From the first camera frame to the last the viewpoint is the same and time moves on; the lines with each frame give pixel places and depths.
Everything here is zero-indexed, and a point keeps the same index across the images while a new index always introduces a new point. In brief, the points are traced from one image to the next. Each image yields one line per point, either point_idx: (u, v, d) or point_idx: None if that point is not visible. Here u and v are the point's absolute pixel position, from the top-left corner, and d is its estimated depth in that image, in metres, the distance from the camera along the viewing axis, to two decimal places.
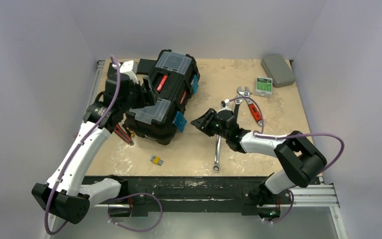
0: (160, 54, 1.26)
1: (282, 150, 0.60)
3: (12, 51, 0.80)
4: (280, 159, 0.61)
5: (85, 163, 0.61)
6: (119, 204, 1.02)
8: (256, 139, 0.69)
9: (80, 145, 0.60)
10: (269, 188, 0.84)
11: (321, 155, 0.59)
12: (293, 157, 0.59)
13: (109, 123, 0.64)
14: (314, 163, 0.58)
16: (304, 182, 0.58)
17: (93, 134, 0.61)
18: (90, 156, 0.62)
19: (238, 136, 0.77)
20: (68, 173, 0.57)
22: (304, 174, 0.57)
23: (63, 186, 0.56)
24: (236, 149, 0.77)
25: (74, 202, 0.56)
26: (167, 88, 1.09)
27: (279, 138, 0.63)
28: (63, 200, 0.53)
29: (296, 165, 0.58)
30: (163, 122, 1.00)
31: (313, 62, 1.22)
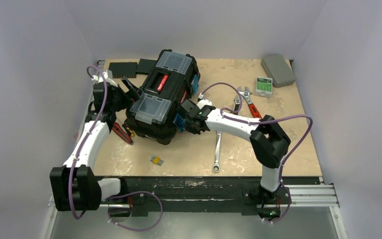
0: (160, 54, 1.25)
1: (257, 137, 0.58)
3: (11, 52, 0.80)
4: (252, 145, 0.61)
5: (94, 150, 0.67)
6: (119, 204, 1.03)
8: (225, 121, 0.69)
9: (89, 134, 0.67)
10: (265, 186, 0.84)
11: (286, 138, 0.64)
12: (266, 143, 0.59)
13: (109, 124, 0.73)
14: (282, 146, 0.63)
16: (272, 164, 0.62)
17: (98, 126, 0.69)
18: (98, 142, 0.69)
19: (201, 113, 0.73)
20: (83, 153, 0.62)
22: (274, 158, 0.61)
23: (82, 162, 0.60)
24: (200, 127, 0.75)
25: (92, 178, 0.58)
26: (168, 88, 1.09)
27: (251, 123, 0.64)
28: (84, 174, 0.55)
29: (269, 151, 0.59)
30: (164, 122, 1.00)
31: (313, 62, 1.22)
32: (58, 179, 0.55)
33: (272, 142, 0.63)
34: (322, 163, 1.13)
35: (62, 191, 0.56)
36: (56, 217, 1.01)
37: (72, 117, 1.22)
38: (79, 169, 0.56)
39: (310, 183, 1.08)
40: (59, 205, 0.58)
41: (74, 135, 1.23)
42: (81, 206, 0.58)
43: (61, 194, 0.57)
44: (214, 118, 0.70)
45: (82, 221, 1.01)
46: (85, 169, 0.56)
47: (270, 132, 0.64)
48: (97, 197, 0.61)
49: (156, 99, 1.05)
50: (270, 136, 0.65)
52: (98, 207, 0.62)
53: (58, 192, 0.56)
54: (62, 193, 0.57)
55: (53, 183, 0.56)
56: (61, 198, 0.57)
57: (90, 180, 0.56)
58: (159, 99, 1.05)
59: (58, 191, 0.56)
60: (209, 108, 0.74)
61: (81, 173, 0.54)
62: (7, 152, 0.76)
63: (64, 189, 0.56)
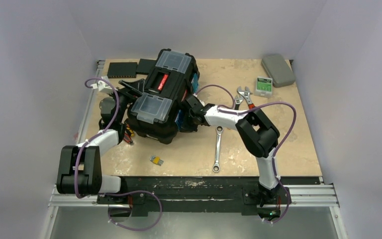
0: (159, 54, 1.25)
1: (242, 125, 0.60)
3: (11, 52, 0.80)
4: (240, 133, 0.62)
5: (103, 145, 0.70)
6: (119, 204, 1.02)
8: (219, 114, 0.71)
9: (102, 133, 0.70)
10: (263, 183, 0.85)
11: (274, 128, 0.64)
12: (252, 130, 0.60)
13: (119, 137, 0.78)
14: (270, 136, 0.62)
16: (261, 154, 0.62)
17: (109, 131, 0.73)
18: (109, 140, 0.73)
19: (202, 110, 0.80)
20: (93, 141, 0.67)
22: (259, 145, 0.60)
23: (91, 144, 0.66)
24: (200, 122, 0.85)
25: (98, 160, 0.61)
26: (168, 88, 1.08)
27: (239, 113, 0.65)
28: (92, 151, 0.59)
29: (253, 138, 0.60)
30: (165, 121, 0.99)
31: (313, 62, 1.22)
32: (67, 155, 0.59)
33: (261, 133, 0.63)
34: (322, 162, 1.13)
35: (68, 168, 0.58)
36: (56, 217, 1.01)
37: (72, 117, 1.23)
38: (88, 147, 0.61)
39: (310, 184, 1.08)
40: (60, 188, 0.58)
41: (74, 135, 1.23)
42: (80, 189, 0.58)
43: (65, 172, 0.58)
44: (211, 112, 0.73)
45: (83, 221, 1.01)
46: (93, 147, 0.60)
47: (259, 123, 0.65)
48: (97, 184, 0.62)
49: (157, 99, 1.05)
50: (258, 127, 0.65)
52: (96, 192, 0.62)
53: (62, 170, 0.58)
54: (67, 170, 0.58)
55: (62, 160, 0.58)
56: (65, 177, 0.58)
57: (96, 160, 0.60)
58: (160, 98, 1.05)
59: (63, 169, 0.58)
60: (210, 106, 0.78)
61: (90, 150, 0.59)
62: (7, 152, 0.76)
63: (69, 167, 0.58)
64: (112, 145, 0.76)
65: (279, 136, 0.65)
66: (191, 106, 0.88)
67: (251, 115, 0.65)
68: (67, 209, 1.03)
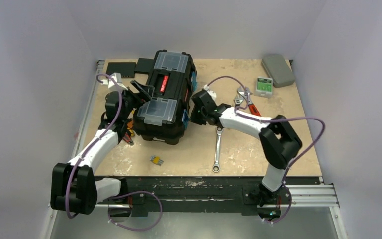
0: (155, 55, 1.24)
1: (266, 134, 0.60)
3: (11, 53, 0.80)
4: (263, 142, 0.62)
5: (100, 155, 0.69)
6: (119, 204, 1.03)
8: (238, 118, 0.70)
9: (99, 140, 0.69)
10: (265, 184, 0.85)
11: (298, 140, 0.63)
12: (275, 141, 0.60)
13: (119, 134, 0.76)
14: (292, 147, 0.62)
16: (282, 165, 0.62)
17: (108, 134, 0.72)
18: (105, 149, 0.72)
19: (217, 110, 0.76)
20: (88, 155, 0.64)
22: (281, 157, 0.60)
23: (85, 162, 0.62)
24: (214, 123, 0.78)
25: (91, 181, 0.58)
26: (171, 88, 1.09)
27: (262, 121, 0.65)
28: (84, 175, 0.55)
29: (277, 149, 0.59)
30: (174, 121, 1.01)
31: (313, 63, 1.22)
32: (59, 176, 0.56)
33: (283, 143, 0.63)
34: (322, 162, 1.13)
35: (60, 188, 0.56)
36: (57, 217, 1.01)
37: (72, 117, 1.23)
38: (81, 168, 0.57)
39: (310, 184, 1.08)
40: (53, 203, 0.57)
41: (74, 135, 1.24)
42: (73, 209, 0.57)
43: (58, 191, 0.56)
44: (228, 114, 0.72)
45: (83, 221, 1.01)
46: (86, 170, 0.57)
47: (282, 133, 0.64)
48: (92, 202, 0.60)
49: (161, 101, 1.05)
50: (281, 137, 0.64)
52: (91, 210, 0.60)
53: (55, 189, 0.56)
54: (59, 190, 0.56)
55: (53, 179, 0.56)
56: (58, 196, 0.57)
57: (89, 182, 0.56)
58: (165, 99, 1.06)
59: (56, 187, 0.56)
60: (225, 106, 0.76)
61: (81, 173, 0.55)
62: (7, 152, 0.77)
63: (62, 187, 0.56)
64: (109, 149, 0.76)
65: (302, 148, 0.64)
66: (204, 103, 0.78)
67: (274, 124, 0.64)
68: None
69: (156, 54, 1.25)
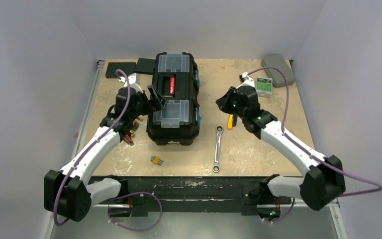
0: (156, 57, 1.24)
1: (316, 176, 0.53)
3: (11, 53, 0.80)
4: (308, 180, 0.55)
5: (96, 160, 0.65)
6: (119, 204, 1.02)
8: (283, 140, 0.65)
9: (97, 142, 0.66)
10: (270, 188, 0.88)
11: (343, 188, 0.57)
12: (324, 186, 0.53)
13: (121, 132, 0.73)
14: (335, 194, 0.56)
16: (315, 205, 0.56)
17: (108, 135, 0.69)
18: (103, 152, 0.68)
19: (261, 119, 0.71)
20: (83, 162, 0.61)
22: (320, 201, 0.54)
23: (77, 173, 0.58)
24: (252, 131, 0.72)
25: (82, 191, 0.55)
26: (180, 89, 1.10)
27: (313, 156, 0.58)
28: (73, 186, 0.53)
29: (320, 194, 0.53)
30: (191, 121, 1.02)
31: (313, 63, 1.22)
32: (50, 182, 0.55)
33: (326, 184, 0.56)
34: None
35: (52, 194, 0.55)
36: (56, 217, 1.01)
37: (72, 118, 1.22)
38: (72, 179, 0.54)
39: None
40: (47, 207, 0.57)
41: (74, 135, 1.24)
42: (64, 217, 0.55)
43: (50, 198, 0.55)
44: (273, 131, 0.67)
45: (83, 221, 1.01)
46: (77, 181, 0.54)
47: (329, 174, 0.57)
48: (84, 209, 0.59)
49: (174, 102, 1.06)
50: (326, 177, 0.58)
52: (84, 216, 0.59)
53: (47, 195, 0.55)
54: (52, 196, 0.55)
55: (46, 185, 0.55)
56: (50, 202, 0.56)
57: (79, 194, 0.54)
58: (177, 101, 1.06)
59: (49, 195, 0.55)
60: (271, 118, 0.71)
61: (71, 184, 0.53)
62: (7, 152, 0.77)
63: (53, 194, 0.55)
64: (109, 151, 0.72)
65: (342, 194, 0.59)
66: (249, 106, 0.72)
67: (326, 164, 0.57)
68: None
69: (156, 57, 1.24)
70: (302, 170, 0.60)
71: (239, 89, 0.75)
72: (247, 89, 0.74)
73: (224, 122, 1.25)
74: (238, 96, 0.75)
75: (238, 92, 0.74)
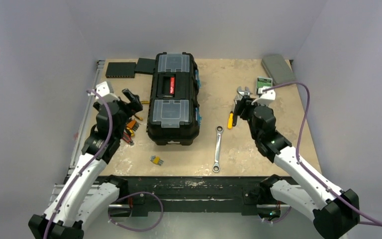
0: (156, 57, 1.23)
1: (331, 210, 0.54)
3: (11, 52, 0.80)
4: (323, 214, 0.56)
5: (82, 193, 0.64)
6: (118, 204, 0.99)
8: (298, 169, 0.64)
9: (79, 176, 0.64)
10: (272, 191, 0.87)
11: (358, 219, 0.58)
12: (338, 219, 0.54)
13: (107, 154, 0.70)
14: (349, 226, 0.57)
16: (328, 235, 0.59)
17: (90, 166, 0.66)
18: (88, 183, 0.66)
19: (274, 143, 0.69)
20: (65, 202, 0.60)
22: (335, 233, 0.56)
23: (60, 216, 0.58)
24: (265, 154, 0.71)
25: (69, 232, 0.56)
26: (180, 89, 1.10)
27: (329, 189, 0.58)
28: (58, 231, 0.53)
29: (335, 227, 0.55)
30: (191, 121, 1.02)
31: (313, 62, 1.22)
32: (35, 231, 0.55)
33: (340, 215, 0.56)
34: (322, 162, 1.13)
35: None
36: None
37: (72, 118, 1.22)
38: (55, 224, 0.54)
39: None
40: None
41: (74, 135, 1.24)
42: None
43: None
44: (288, 159, 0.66)
45: None
46: (60, 228, 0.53)
47: (343, 206, 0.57)
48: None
49: (174, 102, 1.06)
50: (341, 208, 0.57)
52: None
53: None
54: None
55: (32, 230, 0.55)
56: None
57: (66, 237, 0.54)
58: (177, 101, 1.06)
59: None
60: (284, 142, 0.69)
61: (55, 231, 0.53)
62: (7, 152, 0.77)
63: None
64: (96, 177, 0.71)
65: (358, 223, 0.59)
66: (264, 130, 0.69)
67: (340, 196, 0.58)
68: None
69: (156, 58, 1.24)
70: (318, 200, 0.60)
71: (256, 109, 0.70)
72: (265, 111, 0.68)
73: (224, 122, 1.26)
74: (254, 117, 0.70)
75: (254, 113, 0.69)
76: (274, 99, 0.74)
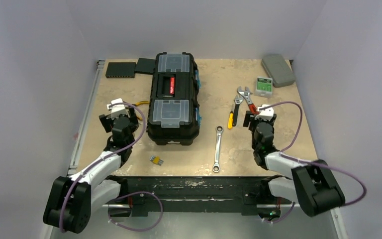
0: (156, 57, 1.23)
1: (298, 171, 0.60)
3: (10, 53, 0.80)
4: (295, 179, 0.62)
5: (98, 177, 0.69)
6: (119, 204, 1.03)
8: (281, 158, 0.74)
9: (102, 160, 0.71)
10: (271, 188, 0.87)
11: (339, 192, 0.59)
12: (308, 181, 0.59)
13: (122, 158, 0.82)
14: (329, 196, 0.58)
16: (311, 212, 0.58)
17: (111, 156, 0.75)
18: (105, 171, 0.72)
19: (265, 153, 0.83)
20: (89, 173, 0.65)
22: (313, 201, 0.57)
23: (85, 179, 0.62)
24: (259, 162, 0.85)
25: (86, 199, 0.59)
26: (180, 89, 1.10)
27: (300, 161, 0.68)
28: (82, 190, 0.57)
29: (308, 191, 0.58)
30: (191, 121, 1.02)
31: (313, 62, 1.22)
32: (59, 188, 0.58)
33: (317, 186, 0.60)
34: None
35: (56, 201, 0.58)
36: None
37: (72, 118, 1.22)
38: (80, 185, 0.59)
39: None
40: (46, 217, 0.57)
41: (74, 135, 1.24)
42: (63, 226, 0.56)
43: (53, 205, 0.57)
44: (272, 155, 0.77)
45: None
46: (85, 186, 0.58)
47: (322, 179, 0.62)
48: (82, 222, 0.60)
49: (174, 102, 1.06)
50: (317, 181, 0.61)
52: (80, 230, 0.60)
53: (51, 202, 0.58)
54: (55, 202, 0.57)
55: (52, 191, 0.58)
56: (52, 209, 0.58)
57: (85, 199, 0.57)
58: (177, 101, 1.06)
59: (52, 199, 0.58)
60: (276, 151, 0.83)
61: (81, 188, 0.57)
62: (7, 152, 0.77)
63: (58, 200, 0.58)
64: (109, 172, 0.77)
65: (343, 202, 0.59)
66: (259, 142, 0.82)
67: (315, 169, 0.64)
68: None
69: (156, 58, 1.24)
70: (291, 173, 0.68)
71: (259, 126, 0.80)
72: (266, 128, 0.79)
73: (224, 122, 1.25)
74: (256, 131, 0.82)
75: (257, 129, 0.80)
76: (272, 115, 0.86)
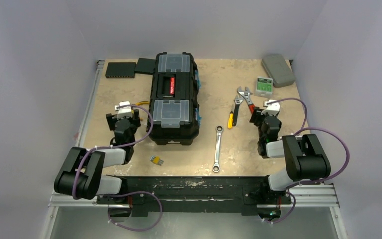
0: (156, 57, 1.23)
1: (286, 136, 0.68)
3: (10, 53, 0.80)
4: (284, 145, 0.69)
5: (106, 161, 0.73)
6: (119, 204, 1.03)
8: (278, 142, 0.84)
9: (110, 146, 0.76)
10: (270, 182, 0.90)
11: (325, 158, 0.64)
12: (295, 144, 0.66)
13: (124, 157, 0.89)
14: (314, 158, 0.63)
16: (295, 175, 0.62)
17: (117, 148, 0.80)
18: (112, 157, 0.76)
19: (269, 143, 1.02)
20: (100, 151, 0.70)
22: (297, 160, 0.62)
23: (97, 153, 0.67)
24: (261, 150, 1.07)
25: (99, 168, 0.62)
26: (180, 89, 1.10)
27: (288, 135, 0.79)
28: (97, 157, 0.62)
29: (294, 149, 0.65)
30: (191, 121, 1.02)
31: (313, 62, 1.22)
32: (74, 155, 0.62)
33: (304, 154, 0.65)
34: None
35: (70, 167, 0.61)
36: (56, 216, 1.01)
37: (72, 118, 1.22)
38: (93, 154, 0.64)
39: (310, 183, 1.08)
40: (56, 183, 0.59)
41: (74, 135, 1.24)
42: (74, 192, 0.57)
43: (66, 170, 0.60)
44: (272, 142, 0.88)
45: (83, 220, 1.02)
46: (98, 155, 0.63)
47: (310, 151, 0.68)
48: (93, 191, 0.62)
49: (174, 102, 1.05)
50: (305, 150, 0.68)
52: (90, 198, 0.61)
53: (65, 168, 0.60)
54: (69, 169, 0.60)
55: (67, 158, 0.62)
56: (63, 176, 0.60)
57: (97, 167, 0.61)
58: (177, 101, 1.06)
59: (66, 166, 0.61)
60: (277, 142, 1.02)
61: (95, 155, 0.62)
62: (6, 152, 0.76)
63: (72, 167, 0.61)
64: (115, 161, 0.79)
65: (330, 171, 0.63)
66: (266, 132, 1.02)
67: (305, 143, 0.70)
68: (67, 209, 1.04)
69: (156, 58, 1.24)
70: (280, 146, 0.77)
71: (267, 118, 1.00)
72: (274, 121, 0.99)
73: (224, 122, 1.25)
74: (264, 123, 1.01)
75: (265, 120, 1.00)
76: (278, 109, 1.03)
